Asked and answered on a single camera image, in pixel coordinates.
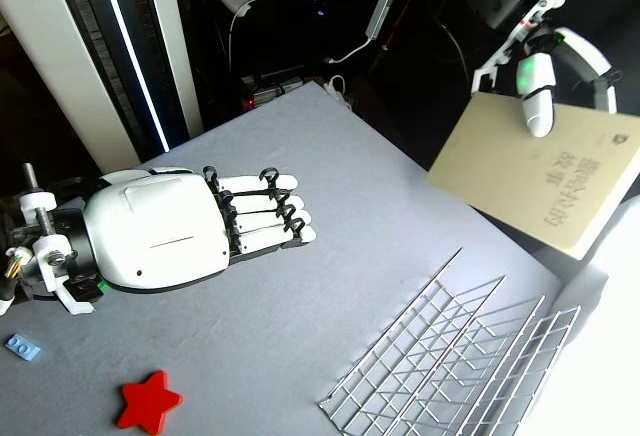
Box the white arched cable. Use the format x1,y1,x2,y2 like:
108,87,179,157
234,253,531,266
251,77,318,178
227,0,321,75

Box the white wire rack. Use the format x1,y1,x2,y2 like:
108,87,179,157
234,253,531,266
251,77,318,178
318,247,583,436

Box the red star block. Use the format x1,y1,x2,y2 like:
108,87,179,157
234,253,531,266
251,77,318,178
116,369,184,436

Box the grey device with red light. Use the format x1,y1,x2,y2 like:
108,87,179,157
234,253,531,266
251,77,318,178
242,75,306,107

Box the grey table cloth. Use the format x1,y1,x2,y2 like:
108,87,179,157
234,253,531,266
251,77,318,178
0,80,609,436

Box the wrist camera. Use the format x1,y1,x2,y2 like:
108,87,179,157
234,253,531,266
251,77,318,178
67,275,105,302

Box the white coiled cable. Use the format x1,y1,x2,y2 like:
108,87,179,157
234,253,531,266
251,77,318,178
322,73,351,106

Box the blue toy brick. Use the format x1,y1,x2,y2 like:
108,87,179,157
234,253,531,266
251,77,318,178
4,333,42,363

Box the beige paperback book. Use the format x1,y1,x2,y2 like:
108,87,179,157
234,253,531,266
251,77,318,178
425,91,640,261

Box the silver USB adapter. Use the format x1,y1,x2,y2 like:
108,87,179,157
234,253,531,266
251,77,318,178
364,0,399,41

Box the red twisted cable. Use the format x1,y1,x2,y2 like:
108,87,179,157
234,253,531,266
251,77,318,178
392,0,419,35

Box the white robot body column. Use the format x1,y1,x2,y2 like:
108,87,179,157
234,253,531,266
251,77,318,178
0,0,204,173

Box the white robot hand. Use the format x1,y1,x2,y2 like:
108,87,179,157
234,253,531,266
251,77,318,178
514,25,625,140
82,165,318,293

